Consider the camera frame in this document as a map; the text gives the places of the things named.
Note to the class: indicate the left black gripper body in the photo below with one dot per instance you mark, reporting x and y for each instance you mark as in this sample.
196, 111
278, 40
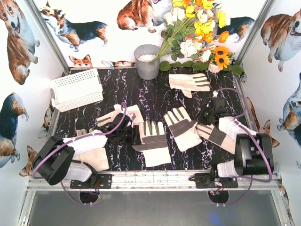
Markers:
131, 134

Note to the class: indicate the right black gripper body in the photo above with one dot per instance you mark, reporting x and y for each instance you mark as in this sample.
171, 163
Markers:
208, 117

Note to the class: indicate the white grey glove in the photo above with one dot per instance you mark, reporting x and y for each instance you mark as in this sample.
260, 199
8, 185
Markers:
217, 137
183, 128
153, 144

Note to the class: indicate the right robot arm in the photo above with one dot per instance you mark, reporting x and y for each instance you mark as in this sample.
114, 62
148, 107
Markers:
252, 150

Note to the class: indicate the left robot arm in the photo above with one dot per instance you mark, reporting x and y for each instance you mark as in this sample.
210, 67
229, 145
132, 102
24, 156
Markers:
55, 163

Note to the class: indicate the white perforated storage basket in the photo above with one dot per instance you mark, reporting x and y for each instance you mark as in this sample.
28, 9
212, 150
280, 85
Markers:
76, 90

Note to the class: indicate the green moss stone right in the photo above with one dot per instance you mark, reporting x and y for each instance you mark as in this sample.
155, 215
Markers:
237, 70

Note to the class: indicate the green moss stone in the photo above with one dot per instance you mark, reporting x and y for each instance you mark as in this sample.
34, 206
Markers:
237, 70
164, 66

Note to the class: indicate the small sunflower pot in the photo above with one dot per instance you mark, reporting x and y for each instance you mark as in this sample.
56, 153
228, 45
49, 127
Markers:
220, 59

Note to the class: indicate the grey metal bucket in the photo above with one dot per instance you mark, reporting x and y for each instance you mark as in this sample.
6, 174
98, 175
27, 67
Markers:
146, 62

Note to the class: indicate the artificial flower bouquet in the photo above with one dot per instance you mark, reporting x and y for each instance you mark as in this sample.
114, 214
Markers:
191, 26

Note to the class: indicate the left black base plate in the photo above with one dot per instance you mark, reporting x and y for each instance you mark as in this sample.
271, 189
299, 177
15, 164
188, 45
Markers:
100, 181

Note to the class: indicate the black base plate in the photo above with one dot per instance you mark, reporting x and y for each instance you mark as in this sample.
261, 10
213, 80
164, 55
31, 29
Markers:
203, 181
100, 181

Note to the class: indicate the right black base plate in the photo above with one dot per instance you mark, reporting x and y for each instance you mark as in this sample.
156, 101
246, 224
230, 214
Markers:
203, 181

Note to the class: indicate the aluminium front rail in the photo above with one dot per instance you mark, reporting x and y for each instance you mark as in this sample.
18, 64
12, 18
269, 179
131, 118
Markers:
158, 180

